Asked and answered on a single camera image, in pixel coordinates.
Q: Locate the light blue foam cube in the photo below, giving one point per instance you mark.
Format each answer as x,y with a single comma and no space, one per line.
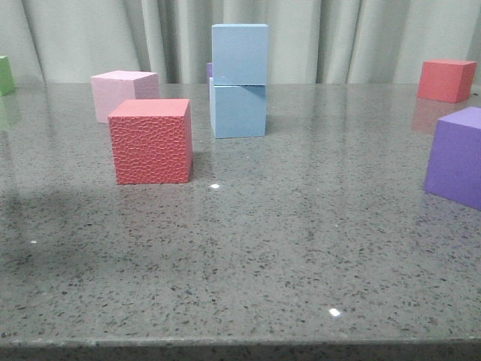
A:
238,111
240,54

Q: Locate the textured red foam cube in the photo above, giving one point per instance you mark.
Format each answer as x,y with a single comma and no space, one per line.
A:
152,141

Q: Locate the far purple foam cube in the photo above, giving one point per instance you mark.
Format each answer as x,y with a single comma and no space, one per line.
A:
209,71

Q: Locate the purple foam cube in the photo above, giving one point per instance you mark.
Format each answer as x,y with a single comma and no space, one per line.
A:
454,164
209,71

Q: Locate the pink foam cube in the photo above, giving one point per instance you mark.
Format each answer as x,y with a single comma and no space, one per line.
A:
112,88

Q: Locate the near purple foam cube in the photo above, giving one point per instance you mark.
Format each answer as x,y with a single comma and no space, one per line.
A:
454,164

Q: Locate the far red foam cube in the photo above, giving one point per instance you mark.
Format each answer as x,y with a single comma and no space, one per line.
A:
446,80

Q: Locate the grey-green curtain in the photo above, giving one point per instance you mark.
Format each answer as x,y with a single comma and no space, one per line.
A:
310,41

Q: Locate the green foam cube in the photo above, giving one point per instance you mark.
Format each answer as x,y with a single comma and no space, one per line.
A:
6,78

